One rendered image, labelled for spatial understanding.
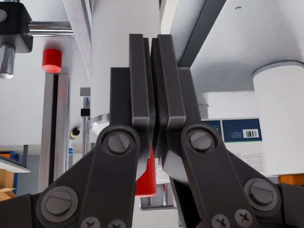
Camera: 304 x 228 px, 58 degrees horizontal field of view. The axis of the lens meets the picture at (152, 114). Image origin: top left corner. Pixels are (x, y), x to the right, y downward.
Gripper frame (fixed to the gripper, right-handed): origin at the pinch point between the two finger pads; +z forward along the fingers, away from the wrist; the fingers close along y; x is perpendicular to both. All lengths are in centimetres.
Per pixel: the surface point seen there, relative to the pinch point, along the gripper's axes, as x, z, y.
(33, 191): -733, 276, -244
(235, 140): -48, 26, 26
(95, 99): -5.7, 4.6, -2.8
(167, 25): -9.7, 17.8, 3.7
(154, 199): -81, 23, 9
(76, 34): -6.1, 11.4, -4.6
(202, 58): -22.1, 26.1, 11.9
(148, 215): -793, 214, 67
